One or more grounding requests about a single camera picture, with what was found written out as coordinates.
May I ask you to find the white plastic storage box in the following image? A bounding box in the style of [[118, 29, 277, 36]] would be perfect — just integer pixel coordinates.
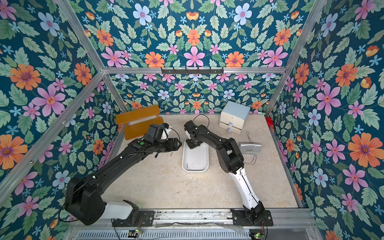
[[182, 141, 209, 173]]

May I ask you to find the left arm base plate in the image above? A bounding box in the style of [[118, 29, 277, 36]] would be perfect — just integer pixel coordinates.
[[113, 210, 155, 228]]

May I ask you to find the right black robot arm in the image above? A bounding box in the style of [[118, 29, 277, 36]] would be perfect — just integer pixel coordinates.
[[184, 121, 265, 223]]

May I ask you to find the small blue-topped drawer cabinet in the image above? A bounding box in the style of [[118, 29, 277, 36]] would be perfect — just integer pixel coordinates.
[[219, 101, 250, 135]]

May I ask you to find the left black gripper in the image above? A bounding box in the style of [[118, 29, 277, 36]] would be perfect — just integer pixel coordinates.
[[151, 137, 183, 152]]

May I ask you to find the silver clutch purse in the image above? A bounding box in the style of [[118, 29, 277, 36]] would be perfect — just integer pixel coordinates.
[[239, 143, 262, 155]]

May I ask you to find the aluminium front rail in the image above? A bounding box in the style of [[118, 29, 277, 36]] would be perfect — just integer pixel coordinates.
[[64, 209, 324, 240]]

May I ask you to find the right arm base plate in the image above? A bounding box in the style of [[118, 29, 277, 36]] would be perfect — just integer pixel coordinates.
[[231, 209, 274, 227]]

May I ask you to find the black wall hook rail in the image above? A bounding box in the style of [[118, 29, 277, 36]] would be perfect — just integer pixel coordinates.
[[161, 67, 225, 75]]

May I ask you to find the red object at wall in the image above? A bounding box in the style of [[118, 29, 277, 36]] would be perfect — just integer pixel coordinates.
[[266, 117, 274, 128]]

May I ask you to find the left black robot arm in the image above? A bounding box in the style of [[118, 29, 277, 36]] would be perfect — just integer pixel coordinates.
[[62, 124, 182, 226]]

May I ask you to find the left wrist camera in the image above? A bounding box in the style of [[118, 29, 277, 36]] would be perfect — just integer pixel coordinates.
[[152, 123, 171, 141]]

